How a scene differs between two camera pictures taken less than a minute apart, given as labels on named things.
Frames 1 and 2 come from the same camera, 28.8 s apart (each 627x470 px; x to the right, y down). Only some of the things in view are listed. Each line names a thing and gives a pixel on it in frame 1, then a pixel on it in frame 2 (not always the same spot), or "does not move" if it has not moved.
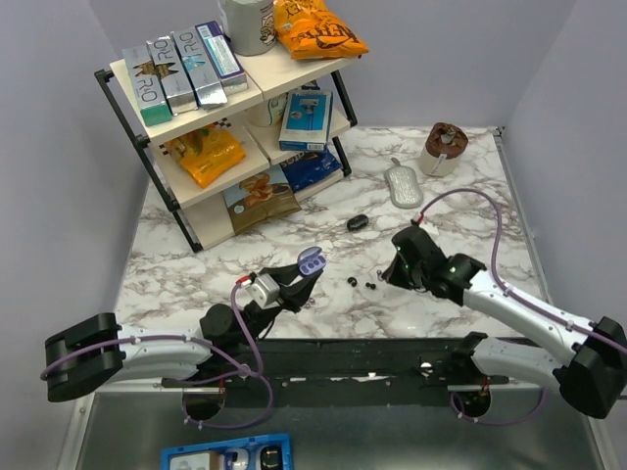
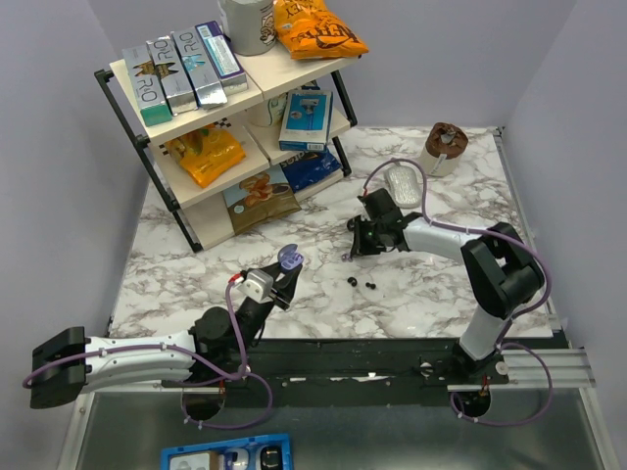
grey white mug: (250, 25) does not move
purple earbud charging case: (311, 259) -> (289, 258)
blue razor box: (307, 122) does not move
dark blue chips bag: (306, 167) does not move
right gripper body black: (401, 274) -> (367, 239)
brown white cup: (444, 143) does not move
